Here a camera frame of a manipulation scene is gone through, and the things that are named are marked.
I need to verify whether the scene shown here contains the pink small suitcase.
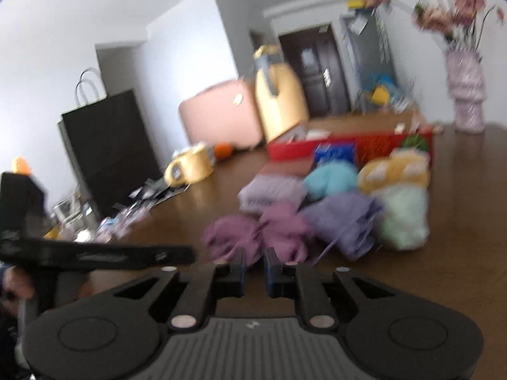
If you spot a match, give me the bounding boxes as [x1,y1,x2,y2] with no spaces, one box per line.
[179,78,264,149]

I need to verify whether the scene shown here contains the dried pink roses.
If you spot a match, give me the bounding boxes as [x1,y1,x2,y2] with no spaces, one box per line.
[361,0,506,53]

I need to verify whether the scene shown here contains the yellow thermos jug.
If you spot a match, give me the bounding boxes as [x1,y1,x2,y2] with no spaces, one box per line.
[253,45,309,143]

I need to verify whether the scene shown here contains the lilac drawstring pouch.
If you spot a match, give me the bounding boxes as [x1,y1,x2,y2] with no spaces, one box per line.
[300,191,384,264]

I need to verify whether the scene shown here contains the small candy wrappers pile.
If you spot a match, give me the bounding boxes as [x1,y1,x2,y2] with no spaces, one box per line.
[94,207,150,244]

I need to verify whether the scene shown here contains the magenta drawstring pouch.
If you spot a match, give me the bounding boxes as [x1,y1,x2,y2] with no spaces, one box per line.
[201,202,313,266]

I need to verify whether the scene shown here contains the scattered black white papers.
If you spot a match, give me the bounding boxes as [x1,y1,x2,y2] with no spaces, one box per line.
[112,179,190,212]

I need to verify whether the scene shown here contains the dark brown entrance door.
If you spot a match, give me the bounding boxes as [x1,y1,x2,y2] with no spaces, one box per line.
[279,24,350,118]

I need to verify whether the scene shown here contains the black paper bag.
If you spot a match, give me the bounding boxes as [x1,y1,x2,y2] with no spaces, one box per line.
[58,90,163,220]

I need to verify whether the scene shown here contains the yellow blue toy pile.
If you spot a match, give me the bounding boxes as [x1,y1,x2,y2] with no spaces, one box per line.
[363,73,413,108]

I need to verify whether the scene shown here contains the grey refrigerator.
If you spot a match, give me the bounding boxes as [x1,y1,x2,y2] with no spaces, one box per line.
[341,9,397,113]

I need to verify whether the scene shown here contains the light blue plush toy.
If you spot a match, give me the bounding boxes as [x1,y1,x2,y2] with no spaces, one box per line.
[303,161,357,201]

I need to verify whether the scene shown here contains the yellow white plush toy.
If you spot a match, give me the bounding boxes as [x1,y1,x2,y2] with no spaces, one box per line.
[356,149,431,195]

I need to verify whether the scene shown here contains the clear glass cup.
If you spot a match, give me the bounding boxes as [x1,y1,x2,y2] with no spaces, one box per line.
[52,194,91,243]

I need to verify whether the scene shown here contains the mint green soft cloth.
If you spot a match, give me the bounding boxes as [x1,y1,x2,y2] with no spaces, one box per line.
[373,184,430,251]

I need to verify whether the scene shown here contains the yellow box on fridge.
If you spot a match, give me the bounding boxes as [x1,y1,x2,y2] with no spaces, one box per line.
[347,0,365,10]

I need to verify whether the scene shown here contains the orange fruit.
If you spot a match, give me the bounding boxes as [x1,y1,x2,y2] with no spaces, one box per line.
[213,143,234,161]

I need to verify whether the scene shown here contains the lavender towel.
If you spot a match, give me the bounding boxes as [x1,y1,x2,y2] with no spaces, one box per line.
[238,174,308,214]

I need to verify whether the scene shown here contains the purple textured vase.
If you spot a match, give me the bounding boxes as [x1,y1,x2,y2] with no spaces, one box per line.
[445,50,486,135]

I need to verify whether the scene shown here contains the yellow ceramic mug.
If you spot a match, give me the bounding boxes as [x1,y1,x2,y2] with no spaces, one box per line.
[164,146,214,187]

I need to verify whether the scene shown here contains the red cardboard box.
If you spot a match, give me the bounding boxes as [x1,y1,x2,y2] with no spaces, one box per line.
[266,111,433,167]

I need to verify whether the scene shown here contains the blue tissue pack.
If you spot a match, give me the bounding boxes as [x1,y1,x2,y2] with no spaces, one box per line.
[314,143,356,166]

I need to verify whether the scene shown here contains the person left hand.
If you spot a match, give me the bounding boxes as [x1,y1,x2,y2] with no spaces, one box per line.
[3,267,35,301]

